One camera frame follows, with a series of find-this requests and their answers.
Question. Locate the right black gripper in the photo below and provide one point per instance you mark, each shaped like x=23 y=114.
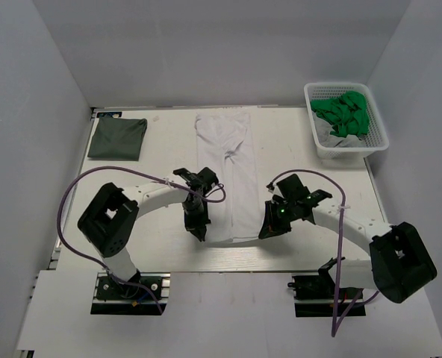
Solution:
x=272 y=226

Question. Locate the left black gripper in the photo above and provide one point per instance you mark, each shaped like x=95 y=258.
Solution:
x=198 y=227

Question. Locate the white t shirt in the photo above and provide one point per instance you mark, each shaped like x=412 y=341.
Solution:
x=225 y=145

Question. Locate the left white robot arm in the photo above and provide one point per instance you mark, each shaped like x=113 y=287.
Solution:
x=109 y=219

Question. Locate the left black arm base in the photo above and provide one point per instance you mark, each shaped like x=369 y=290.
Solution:
x=112 y=298

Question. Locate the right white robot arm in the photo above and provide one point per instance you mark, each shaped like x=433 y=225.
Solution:
x=398 y=264

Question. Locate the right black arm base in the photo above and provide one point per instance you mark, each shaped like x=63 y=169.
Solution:
x=314 y=298

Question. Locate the grey t shirt in basket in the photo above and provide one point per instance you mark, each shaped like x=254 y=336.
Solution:
x=329 y=140

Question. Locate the folded dark green t shirt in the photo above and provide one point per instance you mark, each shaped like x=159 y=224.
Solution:
x=117 y=139

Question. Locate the white plastic basket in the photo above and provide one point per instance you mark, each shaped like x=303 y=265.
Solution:
x=375 y=141

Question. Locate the crumpled green t shirt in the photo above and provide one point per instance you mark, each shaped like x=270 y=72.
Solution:
x=347 y=114

